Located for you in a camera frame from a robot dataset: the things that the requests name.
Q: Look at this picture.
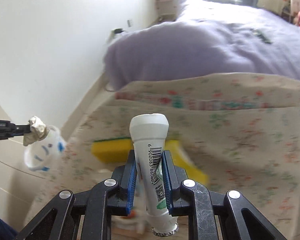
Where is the white tissue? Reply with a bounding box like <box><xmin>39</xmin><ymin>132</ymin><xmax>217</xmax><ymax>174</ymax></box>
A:
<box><xmin>23</xmin><ymin>116</ymin><xmax>49</xmax><ymax>146</ymax></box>

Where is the white green drink bottle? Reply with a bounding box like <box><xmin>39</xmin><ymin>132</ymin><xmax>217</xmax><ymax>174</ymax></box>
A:
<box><xmin>129</xmin><ymin>113</ymin><xmax>178</xmax><ymax>237</ymax></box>

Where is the white patterned trash bin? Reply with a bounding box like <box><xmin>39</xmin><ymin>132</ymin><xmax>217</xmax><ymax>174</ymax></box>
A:
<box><xmin>24</xmin><ymin>126</ymin><xmax>66</xmax><ymax>172</ymax></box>

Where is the yellow flat package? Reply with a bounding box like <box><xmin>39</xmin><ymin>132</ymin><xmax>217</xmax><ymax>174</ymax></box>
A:
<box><xmin>164</xmin><ymin>140</ymin><xmax>209</xmax><ymax>186</ymax></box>

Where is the yellow green sponge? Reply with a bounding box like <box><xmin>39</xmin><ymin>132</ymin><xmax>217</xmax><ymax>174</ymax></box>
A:
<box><xmin>91</xmin><ymin>138</ymin><xmax>133</xmax><ymax>164</ymax></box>

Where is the floral tablecloth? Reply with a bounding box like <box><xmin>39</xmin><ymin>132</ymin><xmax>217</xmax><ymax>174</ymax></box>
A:
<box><xmin>27</xmin><ymin>73</ymin><xmax>300</xmax><ymax>239</ymax></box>

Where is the purple bed blanket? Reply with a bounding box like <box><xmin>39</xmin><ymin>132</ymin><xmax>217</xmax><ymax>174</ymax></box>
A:
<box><xmin>104</xmin><ymin>0</ymin><xmax>300</xmax><ymax>90</ymax></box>

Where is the black remote on bed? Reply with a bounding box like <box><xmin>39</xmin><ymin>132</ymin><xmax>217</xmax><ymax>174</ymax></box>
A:
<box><xmin>251</xmin><ymin>29</ymin><xmax>273</xmax><ymax>44</ymax></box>

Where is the pink child chair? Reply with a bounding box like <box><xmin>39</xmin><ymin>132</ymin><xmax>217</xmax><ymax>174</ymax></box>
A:
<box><xmin>155</xmin><ymin>0</ymin><xmax>176</xmax><ymax>18</ymax></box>

